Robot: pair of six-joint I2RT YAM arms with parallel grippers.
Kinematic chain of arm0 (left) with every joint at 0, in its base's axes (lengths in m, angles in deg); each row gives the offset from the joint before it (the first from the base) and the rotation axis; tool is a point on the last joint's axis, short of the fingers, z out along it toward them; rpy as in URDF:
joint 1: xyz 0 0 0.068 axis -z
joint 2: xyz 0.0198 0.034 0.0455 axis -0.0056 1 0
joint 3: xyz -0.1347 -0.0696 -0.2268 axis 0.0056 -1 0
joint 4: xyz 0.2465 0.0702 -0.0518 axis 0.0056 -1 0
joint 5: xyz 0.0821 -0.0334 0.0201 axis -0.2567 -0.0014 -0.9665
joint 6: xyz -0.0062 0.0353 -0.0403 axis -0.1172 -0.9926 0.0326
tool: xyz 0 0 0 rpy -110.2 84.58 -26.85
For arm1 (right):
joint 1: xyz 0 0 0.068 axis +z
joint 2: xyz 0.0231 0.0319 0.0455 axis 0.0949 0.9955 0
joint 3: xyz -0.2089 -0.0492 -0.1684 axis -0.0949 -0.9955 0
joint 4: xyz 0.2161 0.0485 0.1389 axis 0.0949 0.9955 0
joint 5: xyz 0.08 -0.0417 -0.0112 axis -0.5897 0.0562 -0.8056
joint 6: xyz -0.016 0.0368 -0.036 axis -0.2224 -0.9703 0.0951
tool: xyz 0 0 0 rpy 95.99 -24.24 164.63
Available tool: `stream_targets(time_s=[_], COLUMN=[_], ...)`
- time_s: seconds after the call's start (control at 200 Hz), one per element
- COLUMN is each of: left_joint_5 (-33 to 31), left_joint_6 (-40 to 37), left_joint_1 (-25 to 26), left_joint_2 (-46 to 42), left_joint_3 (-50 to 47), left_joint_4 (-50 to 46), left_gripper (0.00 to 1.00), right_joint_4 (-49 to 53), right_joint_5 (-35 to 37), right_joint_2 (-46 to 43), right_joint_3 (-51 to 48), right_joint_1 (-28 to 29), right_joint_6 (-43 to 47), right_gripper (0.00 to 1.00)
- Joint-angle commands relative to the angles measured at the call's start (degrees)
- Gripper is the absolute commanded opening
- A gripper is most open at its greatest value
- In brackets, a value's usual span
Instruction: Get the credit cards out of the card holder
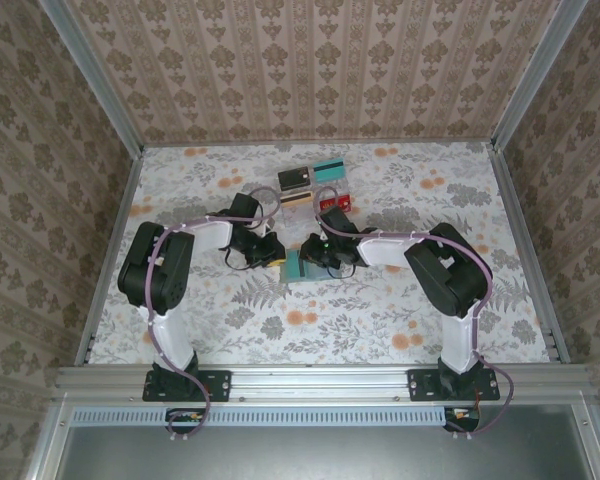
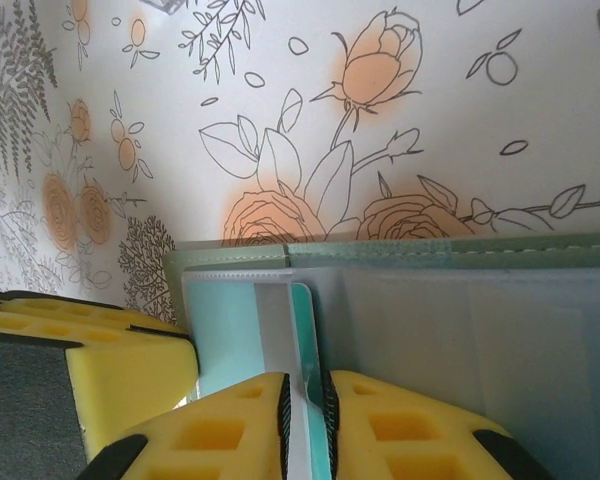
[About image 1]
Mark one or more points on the yellow card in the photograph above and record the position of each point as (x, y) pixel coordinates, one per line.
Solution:
(279, 262)

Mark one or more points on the teal card with black stripe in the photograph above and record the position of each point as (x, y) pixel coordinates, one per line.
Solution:
(292, 265)
(329, 170)

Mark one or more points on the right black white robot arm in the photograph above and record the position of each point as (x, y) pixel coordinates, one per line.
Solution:
(450, 280)

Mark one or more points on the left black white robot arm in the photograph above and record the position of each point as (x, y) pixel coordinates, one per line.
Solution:
(160, 280)

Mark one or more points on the clear acrylic card organizer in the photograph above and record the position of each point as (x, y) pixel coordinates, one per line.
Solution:
(300, 220)

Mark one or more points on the red card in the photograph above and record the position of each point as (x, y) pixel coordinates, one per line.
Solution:
(337, 203)

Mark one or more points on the orange card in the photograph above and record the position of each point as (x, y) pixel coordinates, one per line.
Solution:
(297, 199)

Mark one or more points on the floral patterned table cover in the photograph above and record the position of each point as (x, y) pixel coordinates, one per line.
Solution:
(330, 325)

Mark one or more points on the black connector block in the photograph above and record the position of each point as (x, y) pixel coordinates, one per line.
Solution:
(462, 415)
(185, 416)

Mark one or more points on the grey steel sheet panel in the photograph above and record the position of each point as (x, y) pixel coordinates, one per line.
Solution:
(330, 455)

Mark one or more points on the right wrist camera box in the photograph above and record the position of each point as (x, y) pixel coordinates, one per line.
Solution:
(336, 220)

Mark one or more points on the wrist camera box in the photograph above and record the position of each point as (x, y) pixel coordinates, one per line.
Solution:
(245, 207)
(336, 220)

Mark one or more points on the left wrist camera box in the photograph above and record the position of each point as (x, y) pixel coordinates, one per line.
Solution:
(245, 207)

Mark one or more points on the long aluminium base rail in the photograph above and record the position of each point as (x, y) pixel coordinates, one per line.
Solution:
(320, 382)

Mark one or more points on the thin aluminium rear rail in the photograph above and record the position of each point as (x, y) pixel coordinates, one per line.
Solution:
(405, 142)

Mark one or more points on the aluminium table side rail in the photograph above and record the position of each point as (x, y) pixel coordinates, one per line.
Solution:
(120, 215)
(513, 200)

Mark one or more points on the aluminium corner post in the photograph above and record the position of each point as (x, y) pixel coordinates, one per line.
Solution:
(537, 75)
(92, 75)

